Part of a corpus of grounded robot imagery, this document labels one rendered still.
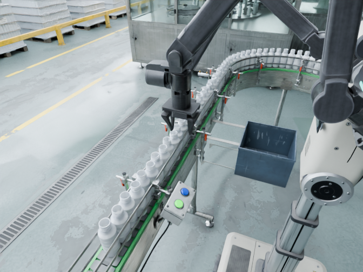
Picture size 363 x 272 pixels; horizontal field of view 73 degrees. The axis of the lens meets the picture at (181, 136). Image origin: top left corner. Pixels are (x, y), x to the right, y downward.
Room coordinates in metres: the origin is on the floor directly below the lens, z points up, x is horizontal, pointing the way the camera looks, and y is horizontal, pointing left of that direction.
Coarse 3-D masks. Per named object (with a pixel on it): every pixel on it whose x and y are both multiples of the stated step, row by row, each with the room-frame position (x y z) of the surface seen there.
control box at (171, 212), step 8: (184, 184) 0.67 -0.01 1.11; (176, 192) 0.63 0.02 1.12; (192, 192) 0.64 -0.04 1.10; (168, 200) 0.59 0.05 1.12; (184, 200) 0.60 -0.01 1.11; (168, 208) 0.55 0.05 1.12; (176, 208) 0.56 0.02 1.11; (184, 208) 0.57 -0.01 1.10; (160, 216) 0.66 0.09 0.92; (168, 216) 0.55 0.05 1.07; (176, 216) 0.54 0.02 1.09; (184, 216) 0.54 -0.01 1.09; (168, 224) 0.59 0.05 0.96; (176, 224) 0.54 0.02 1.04; (152, 248) 0.57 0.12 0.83; (144, 264) 0.50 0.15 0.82
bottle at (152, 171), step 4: (148, 164) 0.75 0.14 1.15; (152, 164) 0.75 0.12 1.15; (148, 168) 0.72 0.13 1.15; (152, 168) 0.72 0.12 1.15; (156, 168) 0.75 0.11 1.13; (148, 172) 0.72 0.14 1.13; (152, 172) 0.72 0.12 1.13; (156, 172) 0.73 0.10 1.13; (148, 176) 0.71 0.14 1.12; (152, 176) 0.71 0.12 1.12; (156, 176) 0.72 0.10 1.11; (152, 180) 0.71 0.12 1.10; (152, 188) 0.71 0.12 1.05; (152, 192) 0.71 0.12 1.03
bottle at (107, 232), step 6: (102, 222) 0.48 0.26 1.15; (108, 222) 0.48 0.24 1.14; (102, 228) 0.45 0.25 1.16; (108, 228) 0.45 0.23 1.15; (114, 228) 0.47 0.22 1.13; (102, 234) 0.45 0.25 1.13; (108, 234) 0.45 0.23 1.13; (114, 234) 0.45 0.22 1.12; (102, 240) 0.44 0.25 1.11; (108, 240) 0.44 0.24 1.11; (102, 246) 0.44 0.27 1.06; (108, 246) 0.44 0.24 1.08; (114, 246) 0.44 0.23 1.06; (114, 252) 0.44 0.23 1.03
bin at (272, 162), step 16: (256, 128) 1.37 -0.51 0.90; (272, 128) 1.33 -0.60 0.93; (288, 128) 1.30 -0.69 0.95; (240, 144) 1.14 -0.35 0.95; (256, 144) 1.36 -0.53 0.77; (272, 144) 1.32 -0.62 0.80; (288, 144) 1.28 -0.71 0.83; (240, 160) 1.10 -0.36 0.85; (256, 160) 1.07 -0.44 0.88; (272, 160) 1.04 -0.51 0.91; (288, 160) 1.00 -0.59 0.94; (256, 176) 1.06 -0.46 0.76; (272, 176) 1.03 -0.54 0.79; (288, 176) 1.00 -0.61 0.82
